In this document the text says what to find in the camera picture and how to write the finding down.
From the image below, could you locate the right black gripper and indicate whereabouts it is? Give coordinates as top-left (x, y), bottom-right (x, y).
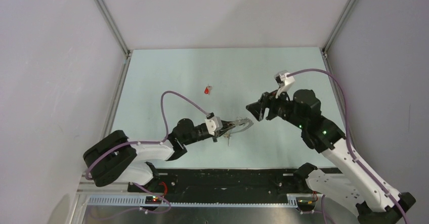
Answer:
top-left (245, 85), bottom-right (306, 129)

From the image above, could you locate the large metal keyring plate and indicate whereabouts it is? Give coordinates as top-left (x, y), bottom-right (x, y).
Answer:
top-left (223, 117), bottom-right (254, 146)

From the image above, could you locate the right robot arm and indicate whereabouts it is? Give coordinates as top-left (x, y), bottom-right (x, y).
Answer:
top-left (246, 89), bottom-right (416, 223)

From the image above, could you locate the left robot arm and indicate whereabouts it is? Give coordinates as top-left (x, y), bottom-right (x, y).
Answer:
top-left (83, 116), bottom-right (237, 192)

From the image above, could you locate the right electronics board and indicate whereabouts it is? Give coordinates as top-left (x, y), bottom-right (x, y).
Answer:
top-left (296, 199), bottom-right (317, 213)

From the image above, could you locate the electronics board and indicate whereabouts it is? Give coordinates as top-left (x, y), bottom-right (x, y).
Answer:
top-left (145, 196), bottom-right (163, 204)
top-left (296, 199), bottom-right (317, 213)

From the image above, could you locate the left electronics board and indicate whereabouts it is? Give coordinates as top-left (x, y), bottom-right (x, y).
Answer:
top-left (145, 196), bottom-right (163, 204)

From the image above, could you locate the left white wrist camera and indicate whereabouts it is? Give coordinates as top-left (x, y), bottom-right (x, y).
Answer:
top-left (205, 116), bottom-right (222, 136)

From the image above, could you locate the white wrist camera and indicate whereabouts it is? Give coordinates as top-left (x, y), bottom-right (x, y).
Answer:
top-left (274, 70), bottom-right (295, 98)
top-left (205, 116), bottom-right (222, 136)

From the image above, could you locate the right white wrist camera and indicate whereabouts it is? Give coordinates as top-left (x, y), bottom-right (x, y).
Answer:
top-left (274, 70), bottom-right (295, 98)

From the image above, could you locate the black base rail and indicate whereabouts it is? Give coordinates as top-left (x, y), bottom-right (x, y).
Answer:
top-left (127, 168), bottom-right (329, 204)

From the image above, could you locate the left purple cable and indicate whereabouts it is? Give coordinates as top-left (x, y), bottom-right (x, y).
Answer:
top-left (84, 91), bottom-right (215, 214)

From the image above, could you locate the purple cable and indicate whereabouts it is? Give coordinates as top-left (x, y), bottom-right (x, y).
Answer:
top-left (84, 91), bottom-right (215, 214)
top-left (288, 68), bottom-right (411, 224)

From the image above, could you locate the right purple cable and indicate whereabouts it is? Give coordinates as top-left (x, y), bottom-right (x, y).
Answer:
top-left (288, 68), bottom-right (411, 224)

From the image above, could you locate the grey cable duct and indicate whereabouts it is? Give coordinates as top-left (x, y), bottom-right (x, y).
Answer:
top-left (87, 195), bottom-right (297, 208)

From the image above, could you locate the right aluminium frame post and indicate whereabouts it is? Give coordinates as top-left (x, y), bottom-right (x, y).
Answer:
top-left (321, 0), bottom-right (359, 58)

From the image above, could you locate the aluminium frame post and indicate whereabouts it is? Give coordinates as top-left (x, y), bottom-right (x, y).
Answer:
top-left (83, 0), bottom-right (132, 58)
top-left (321, 0), bottom-right (359, 58)

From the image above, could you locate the left aluminium frame post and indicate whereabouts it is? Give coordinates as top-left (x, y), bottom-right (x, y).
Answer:
top-left (83, 0), bottom-right (132, 58)

